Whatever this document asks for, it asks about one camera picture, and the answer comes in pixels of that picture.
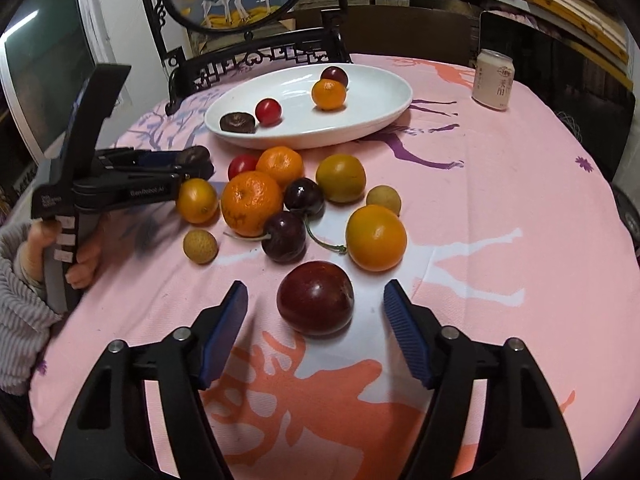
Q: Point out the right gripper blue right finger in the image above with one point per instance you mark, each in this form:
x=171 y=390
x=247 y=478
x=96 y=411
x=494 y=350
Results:
x=404 y=319

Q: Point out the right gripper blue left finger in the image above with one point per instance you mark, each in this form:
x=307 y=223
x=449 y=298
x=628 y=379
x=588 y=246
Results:
x=227 y=320

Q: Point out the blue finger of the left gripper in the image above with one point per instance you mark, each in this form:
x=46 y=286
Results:
x=197 y=157
x=218 y=187

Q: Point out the small orange kumquat fruit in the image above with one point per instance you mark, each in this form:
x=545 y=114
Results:
x=197 y=201

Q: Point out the big mandarin with stem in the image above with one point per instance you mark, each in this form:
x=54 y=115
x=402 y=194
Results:
x=249 y=200

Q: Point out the red cherry tomato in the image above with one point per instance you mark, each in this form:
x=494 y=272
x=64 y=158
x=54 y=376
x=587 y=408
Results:
x=268 y=112
x=241 y=164

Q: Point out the tan longan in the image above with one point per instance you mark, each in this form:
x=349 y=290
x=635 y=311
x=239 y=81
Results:
x=200 y=246
x=385 y=196

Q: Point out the dark cherry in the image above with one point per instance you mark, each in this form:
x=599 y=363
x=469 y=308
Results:
x=284 y=238
x=305 y=197

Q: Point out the large dark red plum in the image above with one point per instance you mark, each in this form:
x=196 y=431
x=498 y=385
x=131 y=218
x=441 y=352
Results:
x=316 y=298

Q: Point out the person's left hand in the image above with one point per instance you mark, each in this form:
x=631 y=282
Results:
x=41 y=235

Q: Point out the small mandarin behind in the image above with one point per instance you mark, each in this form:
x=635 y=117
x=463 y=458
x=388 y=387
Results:
x=283 y=164

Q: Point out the red cherry tomato on plate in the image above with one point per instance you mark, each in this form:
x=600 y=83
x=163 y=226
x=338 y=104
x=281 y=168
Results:
x=268 y=112

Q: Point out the black carved wooden stand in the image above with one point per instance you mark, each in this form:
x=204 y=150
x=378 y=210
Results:
x=188 y=76

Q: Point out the large orange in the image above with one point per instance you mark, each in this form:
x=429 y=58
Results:
x=376 y=239

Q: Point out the yellow-green orange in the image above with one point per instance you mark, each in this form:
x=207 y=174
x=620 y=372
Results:
x=342 y=178

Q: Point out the small orange on plate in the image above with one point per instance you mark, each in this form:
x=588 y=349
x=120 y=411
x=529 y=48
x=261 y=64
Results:
x=328 y=94

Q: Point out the grey striped left sleeve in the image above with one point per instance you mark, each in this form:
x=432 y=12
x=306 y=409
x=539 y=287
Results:
x=26 y=318

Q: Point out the pink deer-print tablecloth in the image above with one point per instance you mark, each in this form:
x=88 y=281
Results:
x=512 y=232

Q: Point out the dark plum on plate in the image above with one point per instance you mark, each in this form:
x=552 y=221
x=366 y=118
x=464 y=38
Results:
x=335 y=73

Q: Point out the white oval plate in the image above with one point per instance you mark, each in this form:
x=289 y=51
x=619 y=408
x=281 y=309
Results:
x=374 y=99

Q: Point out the white beverage can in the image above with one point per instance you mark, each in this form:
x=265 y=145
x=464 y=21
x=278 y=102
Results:
x=494 y=76

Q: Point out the window with white frame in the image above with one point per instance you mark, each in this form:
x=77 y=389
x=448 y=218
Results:
x=48 y=50

